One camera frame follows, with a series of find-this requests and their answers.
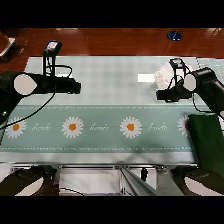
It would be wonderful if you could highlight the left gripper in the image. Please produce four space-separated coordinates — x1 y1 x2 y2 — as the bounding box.
54 78 82 96

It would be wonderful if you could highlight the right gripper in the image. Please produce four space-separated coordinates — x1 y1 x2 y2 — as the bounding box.
155 80 193 104

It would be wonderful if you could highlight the white garment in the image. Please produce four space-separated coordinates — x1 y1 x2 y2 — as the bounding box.
152 62 179 90

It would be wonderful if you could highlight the blue round disc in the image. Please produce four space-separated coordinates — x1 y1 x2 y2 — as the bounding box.
167 30 183 42

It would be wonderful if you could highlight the dark green garment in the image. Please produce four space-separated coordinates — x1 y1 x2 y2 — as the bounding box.
186 113 224 178

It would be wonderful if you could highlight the black cable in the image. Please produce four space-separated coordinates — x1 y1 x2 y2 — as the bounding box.
191 93 218 116
0 65 74 131

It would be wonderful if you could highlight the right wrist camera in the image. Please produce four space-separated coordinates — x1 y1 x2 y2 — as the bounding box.
168 57 187 82

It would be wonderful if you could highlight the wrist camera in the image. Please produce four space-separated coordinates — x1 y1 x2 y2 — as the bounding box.
168 57 187 82
42 39 64 78

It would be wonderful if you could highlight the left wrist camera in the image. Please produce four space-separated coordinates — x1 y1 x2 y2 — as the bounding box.
42 39 64 78

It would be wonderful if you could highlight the silver frame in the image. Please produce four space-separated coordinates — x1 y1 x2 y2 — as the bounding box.
0 161 224 197

